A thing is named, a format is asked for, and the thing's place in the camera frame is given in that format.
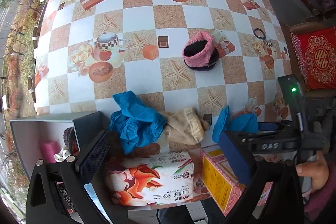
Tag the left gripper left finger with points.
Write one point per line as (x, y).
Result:
(80, 171)

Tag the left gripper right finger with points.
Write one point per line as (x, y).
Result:
(246, 169)

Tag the white polka dot scrunchie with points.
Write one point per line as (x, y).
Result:
(62, 154)

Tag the purple knitted bootie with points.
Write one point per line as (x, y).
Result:
(70, 142)

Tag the small pink foam sponge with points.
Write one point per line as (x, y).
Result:
(49, 149)

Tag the blue shoe cover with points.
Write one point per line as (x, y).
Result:
(136, 124)
(242, 123)

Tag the beige sock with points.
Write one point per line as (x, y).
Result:
(185, 126)

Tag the right hand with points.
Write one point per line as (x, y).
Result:
(316, 170)

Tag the red patterned carton box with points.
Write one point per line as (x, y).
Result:
(219, 178)

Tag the grey open cardboard box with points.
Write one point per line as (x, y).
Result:
(48, 200)

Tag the orange fox tissue pack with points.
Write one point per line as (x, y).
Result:
(160, 179)

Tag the red embroidered cushion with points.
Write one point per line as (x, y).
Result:
(318, 49)

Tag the red checked cloth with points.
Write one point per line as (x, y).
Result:
(299, 55)

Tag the cream shoe far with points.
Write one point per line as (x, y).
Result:
(31, 86)

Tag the brown wooden chair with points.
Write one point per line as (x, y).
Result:
(300, 29)

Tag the pink fleece bootie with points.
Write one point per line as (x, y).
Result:
(199, 53)

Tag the checkered patterned tablecloth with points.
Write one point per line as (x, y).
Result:
(89, 50)

